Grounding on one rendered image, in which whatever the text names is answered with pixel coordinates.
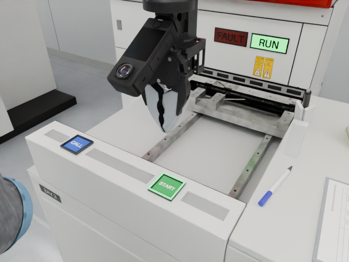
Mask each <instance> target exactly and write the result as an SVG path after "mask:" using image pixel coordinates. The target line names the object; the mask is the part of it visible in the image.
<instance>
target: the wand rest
mask: <svg viewBox="0 0 349 262"><path fill-rule="evenodd" d="M315 109H316V105H315V104H314V105H312V106H309V107H307V108H305V109H304V108H303V106H302V105H301V103H300V101H299V100H298V101H296V107H295V112H294V120H293V122H292V125H291V129H290V133H289V136H288V140H287V143H286V147H285V151H284V154H286V155H289V156H292V157H294V158H297V156H298V154H299V151H300V148H301V144H302V141H303V138H304V135H305V132H306V129H307V127H308V125H309V124H311V123H312V120H313V117H314V113H315ZM303 111H304V112H303ZM302 117H303V118H302Z"/></svg>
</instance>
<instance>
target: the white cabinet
mask: <svg viewBox="0 0 349 262"><path fill-rule="evenodd" d="M28 173H29V172H28ZM29 176H30V179H31V181H32V184H33V186H34V189H35V191H36V194H37V197H38V199H39V202H40V204H41V206H42V209H43V211H44V214H45V216H46V219H47V222H48V224H49V227H50V230H51V232H52V235H53V237H54V239H55V242H56V244H57V247H58V250H59V252H60V255H61V257H62V260H63V262H179V261H177V260H176V259H174V258H172V257H171V256H169V255H167V254H166V253H164V252H162V251H161V250H159V249H157V248H155V247H154V246H152V245H150V244H149V243H147V242H145V241H144V240H142V239H140V238H139V237H137V236H135V235H134V234H132V233H130V232H129V231H127V230H125V229H124V228H122V227H120V226H119V225H117V224H115V223H113V222H112V221H110V220H108V219H107V218H105V217H103V216H102V215H100V214H98V213H97V212H95V211H93V210H92V209H90V208H88V207H86V206H85V205H83V204H82V203H80V202H78V201H77V200H75V199H73V198H71V197H70V196H68V195H66V194H65V193H63V192H61V191H60V190H58V189H56V188H55V187H53V186H51V185H50V184H48V183H46V182H44V181H43V180H41V179H39V178H38V177H36V176H34V175H33V174H31V173H29Z"/></svg>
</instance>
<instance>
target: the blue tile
mask: <svg viewBox="0 0 349 262"><path fill-rule="evenodd" d="M89 143H90V142H89V141H87V140H84V139H82V138H79V137H76V138H75V139H73V140H72V141H70V142H69V143H67V144H65V145H64V146H65V147H67V148H69V149H71V150H73V151H75V152H77V151H78V150H80V149H81V148H83V147H84V146H85V145H87V144H89Z"/></svg>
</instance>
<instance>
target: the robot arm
mask: <svg viewBox="0 0 349 262"><path fill-rule="evenodd" d="M142 4H143V9H144V10H145V11H149V12H154V13H155V18H148V19H147V21H146V22H145V24H144V25H143V27H142V28H141V29H140V31H139V32H138V34H137V35H136V37H135V38H134V39H133V41H132V42H131V43H130V45H129V46H128V48H127V49H126V51H125V52H124V53H123V55H122V56H121V58H120V59H119V61H118V62H117V64H116V65H115V66H114V68H113V69H112V71H111V72H110V73H109V75H108V76H107V80H108V81H109V83H110V84H111V85H112V86H113V87H114V89H115V90H116V91H118V92H121V93H124V94H126V95H130V96H132V97H139V96H140V95H141V96H142V98H143V101H144V103H145V105H146V106H147V108H148V110H149V112H150V114H151V116H152V117H153V119H154V120H155V122H156V123H157V125H158V126H159V128H160V129H161V131H162V132H163V133H166V134H167V133H169V132H170V131H171V130H172V129H173V128H174V127H175V126H176V124H177V122H178V120H179V118H180V116H181V114H182V113H183V112H184V110H185V109H186V108H187V107H188V105H189V102H190V97H189V96H190V92H191V84H190V82H189V80H188V78H189V77H191V76H192V75H193V74H194V67H195V66H196V75H199V74H200V73H202V72H203V71H204V66H205V49H206V39H205V38H199V37H197V36H196V33H197V9H198V0H142ZM197 41H198V42H197ZM201 50H203V56H202V65H200V66H199V52H200V51H201ZM195 55H197V59H195ZM165 85H166V87H167V89H171V90H166V89H165ZM32 218H33V203H32V199H31V196H30V194H29V192H28V190H27V189H26V187H25V186H24V185H23V184H22V183H21V182H19V181H15V179H14V178H11V177H5V176H2V175H1V173H0V254H2V253H4V252H6V251H8V250H9V249H10V248H11V247H13V246H14V244H15V243H16V242H17V241H18V240H19V239H20V238H21V237H22V236H23V235H24V234H25V233H26V232H27V230H28V228H29V227H30V224H31V221H32Z"/></svg>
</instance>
